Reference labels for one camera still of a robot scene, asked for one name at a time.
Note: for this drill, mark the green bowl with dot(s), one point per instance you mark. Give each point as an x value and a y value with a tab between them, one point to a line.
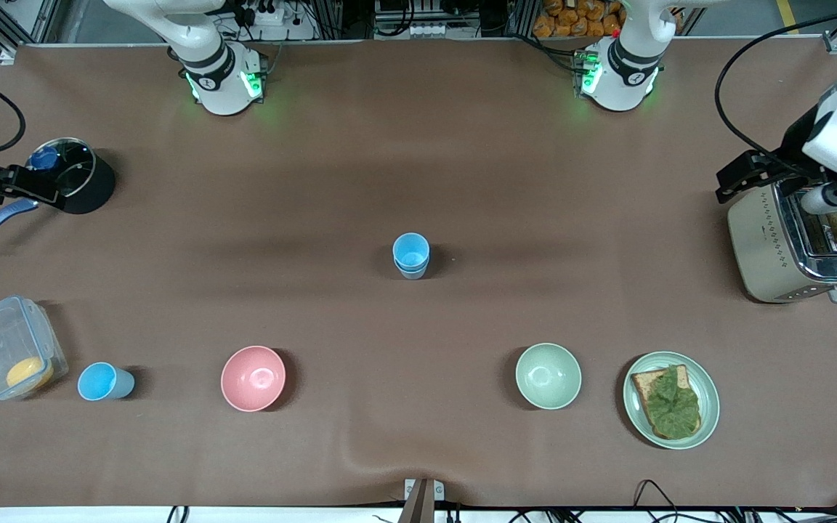
548	376

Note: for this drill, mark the glass lid with blue knob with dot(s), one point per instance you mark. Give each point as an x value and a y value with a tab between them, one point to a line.
73	163

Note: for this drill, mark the blue plastic cup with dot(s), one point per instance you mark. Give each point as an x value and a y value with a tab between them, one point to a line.
411	273
411	250
102	382

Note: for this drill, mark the yellow round food piece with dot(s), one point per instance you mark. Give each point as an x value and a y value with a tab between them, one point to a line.
29	373

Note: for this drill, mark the green plate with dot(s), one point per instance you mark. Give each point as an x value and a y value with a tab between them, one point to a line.
709	392

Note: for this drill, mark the toast slice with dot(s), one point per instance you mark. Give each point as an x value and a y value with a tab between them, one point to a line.
644	385

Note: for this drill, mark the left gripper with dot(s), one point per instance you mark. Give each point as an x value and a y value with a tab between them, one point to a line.
794	147

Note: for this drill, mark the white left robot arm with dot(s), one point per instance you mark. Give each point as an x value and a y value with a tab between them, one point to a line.
625	73

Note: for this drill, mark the beige and chrome toaster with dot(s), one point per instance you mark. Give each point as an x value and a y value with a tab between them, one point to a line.
763	247

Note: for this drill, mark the green lettuce leaf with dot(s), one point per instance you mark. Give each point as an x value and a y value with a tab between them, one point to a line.
673	407

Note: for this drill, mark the bag of orange buns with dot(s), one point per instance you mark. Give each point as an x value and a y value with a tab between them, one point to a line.
578	18

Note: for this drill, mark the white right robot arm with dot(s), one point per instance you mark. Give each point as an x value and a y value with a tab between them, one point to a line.
215	69

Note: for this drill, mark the pink bowl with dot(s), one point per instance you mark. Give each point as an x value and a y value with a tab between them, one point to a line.
253	378

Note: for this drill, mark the white power strip with plugs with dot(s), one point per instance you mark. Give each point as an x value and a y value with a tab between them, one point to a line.
262	13

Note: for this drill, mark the brown table mat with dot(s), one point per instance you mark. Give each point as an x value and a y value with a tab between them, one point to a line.
418	181

